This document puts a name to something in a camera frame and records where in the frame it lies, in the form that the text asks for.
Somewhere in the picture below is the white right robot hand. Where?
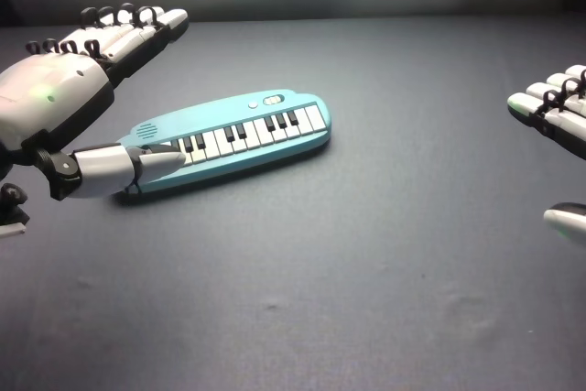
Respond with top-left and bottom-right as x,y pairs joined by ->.
506,63 -> 586,244

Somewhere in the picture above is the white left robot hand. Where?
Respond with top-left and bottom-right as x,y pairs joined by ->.
0,1 -> 190,202

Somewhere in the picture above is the teal toy piano keyboard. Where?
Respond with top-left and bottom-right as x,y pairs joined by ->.
121,88 -> 333,196

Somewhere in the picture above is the grey table cloth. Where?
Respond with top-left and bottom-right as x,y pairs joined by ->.
0,15 -> 586,391

